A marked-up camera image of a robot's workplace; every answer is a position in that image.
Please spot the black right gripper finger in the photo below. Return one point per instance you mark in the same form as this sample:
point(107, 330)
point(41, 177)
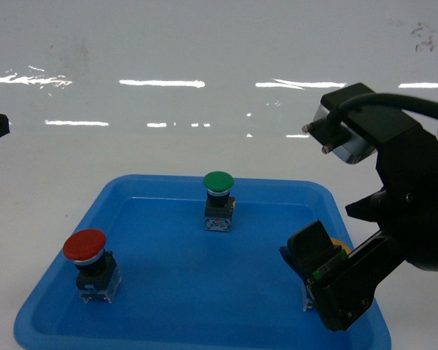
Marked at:
point(347, 292)
point(366, 209)

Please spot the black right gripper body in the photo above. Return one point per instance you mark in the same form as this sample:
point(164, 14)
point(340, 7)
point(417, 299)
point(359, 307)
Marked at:
point(408, 168)

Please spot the yellow mushroom push button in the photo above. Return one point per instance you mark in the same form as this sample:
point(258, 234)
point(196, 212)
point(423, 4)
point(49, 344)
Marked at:
point(307, 261)

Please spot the red mushroom push button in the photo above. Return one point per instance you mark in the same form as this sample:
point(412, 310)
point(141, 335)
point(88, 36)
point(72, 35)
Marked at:
point(98, 273)

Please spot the green mushroom push button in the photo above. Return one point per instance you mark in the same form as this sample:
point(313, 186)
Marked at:
point(219, 206)

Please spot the blue plastic tray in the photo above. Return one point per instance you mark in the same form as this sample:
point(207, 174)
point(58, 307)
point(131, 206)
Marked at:
point(184, 287)

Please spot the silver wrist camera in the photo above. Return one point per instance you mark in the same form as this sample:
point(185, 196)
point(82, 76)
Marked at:
point(363, 131)

